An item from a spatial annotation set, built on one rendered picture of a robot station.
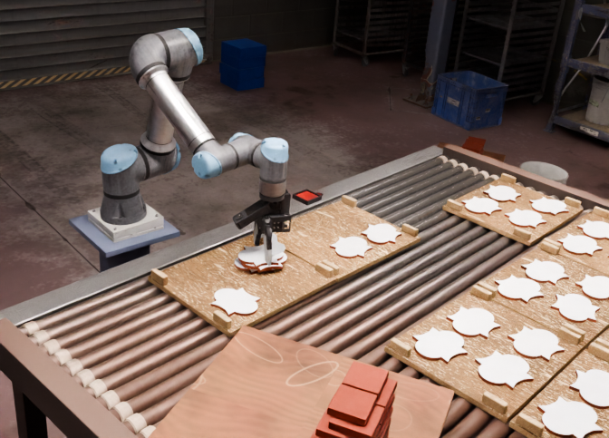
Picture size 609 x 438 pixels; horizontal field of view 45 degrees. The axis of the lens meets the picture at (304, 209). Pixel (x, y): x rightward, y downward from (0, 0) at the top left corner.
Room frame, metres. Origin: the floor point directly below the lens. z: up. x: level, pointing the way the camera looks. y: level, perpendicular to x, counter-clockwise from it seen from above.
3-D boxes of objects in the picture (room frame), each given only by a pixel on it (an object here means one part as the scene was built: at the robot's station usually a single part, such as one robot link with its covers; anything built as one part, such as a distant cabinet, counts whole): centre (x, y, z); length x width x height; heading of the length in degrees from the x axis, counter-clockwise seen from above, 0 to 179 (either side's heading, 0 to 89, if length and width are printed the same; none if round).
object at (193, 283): (1.78, 0.16, 0.93); 0.41 x 0.35 x 0.02; 139
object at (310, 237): (2.09, -0.12, 0.93); 0.41 x 0.35 x 0.02; 138
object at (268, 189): (1.87, 0.10, 1.19); 0.08 x 0.08 x 0.05
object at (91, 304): (2.20, 0.05, 0.90); 1.95 x 0.05 x 0.05; 139
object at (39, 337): (2.17, 0.01, 0.90); 1.95 x 0.05 x 0.05; 139
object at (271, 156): (1.87, 0.10, 1.27); 0.09 x 0.08 x 0.11; 49
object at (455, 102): (6.25, -1.36, 0.19); 0.50 x 0.41 x 0.37; 36
